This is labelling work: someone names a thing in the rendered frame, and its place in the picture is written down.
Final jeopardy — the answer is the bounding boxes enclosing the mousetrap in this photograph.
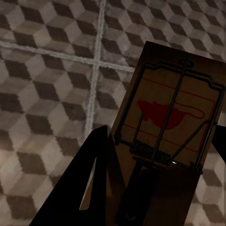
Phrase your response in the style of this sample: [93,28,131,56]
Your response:
[80,41,226,226]

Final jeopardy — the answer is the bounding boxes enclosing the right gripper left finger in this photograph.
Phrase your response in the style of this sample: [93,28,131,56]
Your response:
[29,125,108,226]

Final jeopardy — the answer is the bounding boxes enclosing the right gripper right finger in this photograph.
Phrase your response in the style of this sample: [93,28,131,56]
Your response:
[211,125,226,163]

